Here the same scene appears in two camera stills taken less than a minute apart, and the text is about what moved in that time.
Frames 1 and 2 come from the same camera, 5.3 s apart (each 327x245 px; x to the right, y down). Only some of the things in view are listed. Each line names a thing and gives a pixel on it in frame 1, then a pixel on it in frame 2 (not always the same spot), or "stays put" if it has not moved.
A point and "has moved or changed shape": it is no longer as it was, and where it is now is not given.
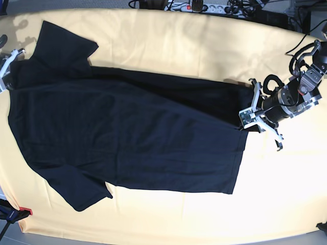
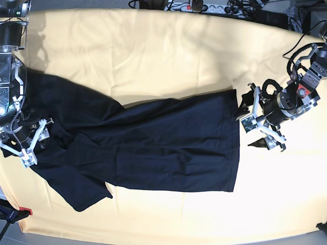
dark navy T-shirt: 85,126 has moved or changed shape
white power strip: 214,8 stays put
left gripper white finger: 14,53 -> 42,122
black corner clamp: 322,226 stays put
